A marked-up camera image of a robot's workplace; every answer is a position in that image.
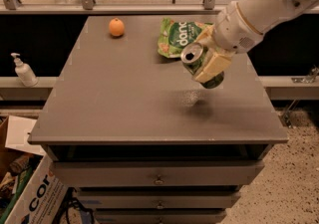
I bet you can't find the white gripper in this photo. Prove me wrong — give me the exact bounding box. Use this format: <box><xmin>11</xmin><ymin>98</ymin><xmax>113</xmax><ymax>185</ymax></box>
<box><xmin>193</xmin><ymin>1</ymin><xmax>263</xmax><ymax>83</ymax></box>

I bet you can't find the green soda can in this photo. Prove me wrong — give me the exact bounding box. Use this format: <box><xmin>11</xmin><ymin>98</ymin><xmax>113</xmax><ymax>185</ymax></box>
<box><xmin>180</xmin><ymin>43</ymin><xmax>224</xmax><ymax>89</ymax></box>

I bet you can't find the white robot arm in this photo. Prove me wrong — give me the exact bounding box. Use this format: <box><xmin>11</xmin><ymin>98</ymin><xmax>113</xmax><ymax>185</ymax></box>
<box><xmin>193</xmin><ymin>0</ymin><xmax>319</xmax><ymax>84</ymax></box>

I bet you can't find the green snack bag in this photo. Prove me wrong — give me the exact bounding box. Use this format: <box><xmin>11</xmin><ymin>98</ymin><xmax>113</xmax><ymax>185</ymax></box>
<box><xmin>158</xmin><ymin>18</ymin><xmax>211</xmax><ymax>58</ymax></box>

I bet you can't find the orange fruit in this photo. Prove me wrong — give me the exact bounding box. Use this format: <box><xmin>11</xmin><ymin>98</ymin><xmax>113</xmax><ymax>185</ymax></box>
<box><xmin>109</xmin><ymin>18</ymin><xmax>125</xmax><ymax>37</ymax></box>

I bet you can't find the grey drawer cabinet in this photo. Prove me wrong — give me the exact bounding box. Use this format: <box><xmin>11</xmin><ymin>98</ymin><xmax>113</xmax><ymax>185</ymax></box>
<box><xmin>29</xmin><ymin>16</ymin><xmax>286</xmax><ymax>224</ymax></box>

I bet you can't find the top drawer knob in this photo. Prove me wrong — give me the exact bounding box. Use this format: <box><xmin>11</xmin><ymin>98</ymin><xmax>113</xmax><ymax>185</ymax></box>
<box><xmin>154</xmin><ymin>175</ymin><xmax>164</xmax><ymax>185</ymax></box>

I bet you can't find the drawer knob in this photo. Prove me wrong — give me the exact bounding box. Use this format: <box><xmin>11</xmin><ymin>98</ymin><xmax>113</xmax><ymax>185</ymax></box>
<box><xmin>154</xmin><ymin>175</ymin><xmax>164</xmax><ymax>185</ymax></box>
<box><xmin>156</xmin><ymin>201</ymin><xmax>165</xmax><ymax>210</ymax></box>

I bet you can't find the middle drawer knob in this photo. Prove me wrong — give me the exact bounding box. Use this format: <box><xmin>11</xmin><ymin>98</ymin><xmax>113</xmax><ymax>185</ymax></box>
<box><xmin>156</xmin><ymin>201</ymin><xmax>165</xmax><ymax>210</ymax></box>

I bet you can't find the white pump bottle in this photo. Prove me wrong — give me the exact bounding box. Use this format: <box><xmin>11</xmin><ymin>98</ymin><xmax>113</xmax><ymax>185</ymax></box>
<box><xmin>11</xmin><ymin>53</ymin><xmax>38</xmax><ymax>87</ymax></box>

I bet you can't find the white cardboard box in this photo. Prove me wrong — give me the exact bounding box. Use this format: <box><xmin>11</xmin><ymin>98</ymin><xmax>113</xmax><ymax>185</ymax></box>
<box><xmin>1</xmin><ymin>115</ymin><xmax>68</xmax><ymax>224</ymax></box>

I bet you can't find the metal floor bracket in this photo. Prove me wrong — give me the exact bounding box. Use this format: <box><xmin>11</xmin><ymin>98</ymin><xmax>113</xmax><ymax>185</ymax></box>
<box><xmin>292</xmin><ymin>66</ymin><xmax>319</xmax><ymax>84</ymax></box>

